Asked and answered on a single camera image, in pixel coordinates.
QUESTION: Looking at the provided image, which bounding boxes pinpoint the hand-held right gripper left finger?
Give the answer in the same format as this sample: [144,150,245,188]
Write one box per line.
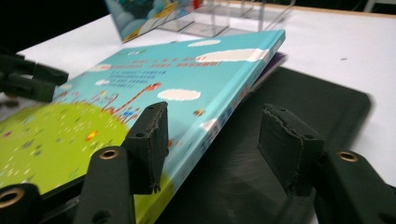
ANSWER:
[120,101,171,196]

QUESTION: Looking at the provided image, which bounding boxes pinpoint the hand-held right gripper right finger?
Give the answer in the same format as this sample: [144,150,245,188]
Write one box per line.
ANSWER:
[257,103,326,197]

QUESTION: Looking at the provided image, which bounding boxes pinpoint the black hardcover book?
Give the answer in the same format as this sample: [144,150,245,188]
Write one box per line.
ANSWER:
[155,66,373,224]

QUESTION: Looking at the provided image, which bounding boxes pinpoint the sky blue green picture book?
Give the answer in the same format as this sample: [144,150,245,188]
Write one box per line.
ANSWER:
[0,29,287,224]

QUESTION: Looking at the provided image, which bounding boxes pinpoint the purple paperback book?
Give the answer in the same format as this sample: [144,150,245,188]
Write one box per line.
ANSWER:
[248,50,289,94]

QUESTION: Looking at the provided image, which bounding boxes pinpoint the dark blue picture book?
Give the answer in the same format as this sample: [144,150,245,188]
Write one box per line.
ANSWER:
[104,0,204,44]

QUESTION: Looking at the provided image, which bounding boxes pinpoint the clear acrylic book rack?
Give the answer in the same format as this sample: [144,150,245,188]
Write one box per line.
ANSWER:
[157,0,297,38]

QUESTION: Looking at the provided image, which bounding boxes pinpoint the white table sheet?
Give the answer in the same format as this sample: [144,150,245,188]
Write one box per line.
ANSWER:
[0,2,396,190]

